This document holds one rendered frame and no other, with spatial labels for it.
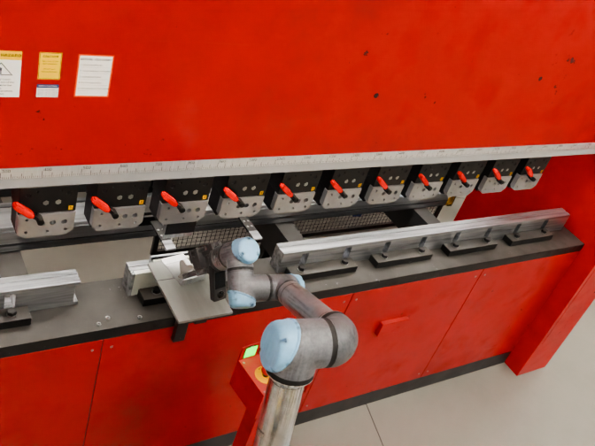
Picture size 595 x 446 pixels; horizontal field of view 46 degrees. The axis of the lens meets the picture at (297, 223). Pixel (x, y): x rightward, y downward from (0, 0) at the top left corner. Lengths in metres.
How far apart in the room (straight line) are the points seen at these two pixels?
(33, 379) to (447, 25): 1.65
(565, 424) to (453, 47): 2.34
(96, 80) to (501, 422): 2.75
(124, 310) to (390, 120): 1.05
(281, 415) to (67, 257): 2.26
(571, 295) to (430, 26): 1.95
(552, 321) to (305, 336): 2.46
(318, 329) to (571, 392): 2.82
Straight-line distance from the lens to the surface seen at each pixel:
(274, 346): 1.57
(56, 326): 2.19
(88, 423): 2.54
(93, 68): 1.76
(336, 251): 2.64
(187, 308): 2.12
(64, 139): 1.84
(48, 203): 1.95
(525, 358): 4.04
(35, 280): 2.18
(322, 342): 1.58
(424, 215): 3.22
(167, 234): 2.20
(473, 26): 2.35
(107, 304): 2.26
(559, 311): 3.84
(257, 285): 1.93
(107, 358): 2.30
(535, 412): 3.98
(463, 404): 3.76
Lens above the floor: 2.45
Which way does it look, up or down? 34 degrees down
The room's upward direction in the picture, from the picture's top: 20 degrees clockwise
